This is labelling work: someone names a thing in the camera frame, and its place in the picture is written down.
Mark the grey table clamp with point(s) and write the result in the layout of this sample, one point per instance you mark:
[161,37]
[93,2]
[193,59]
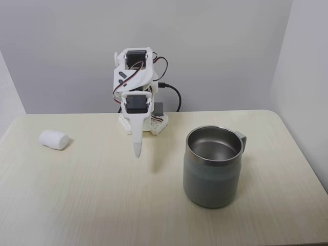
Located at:
[159,109]

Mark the grey steel mug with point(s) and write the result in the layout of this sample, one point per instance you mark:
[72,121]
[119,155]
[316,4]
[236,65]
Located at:
[212,176]

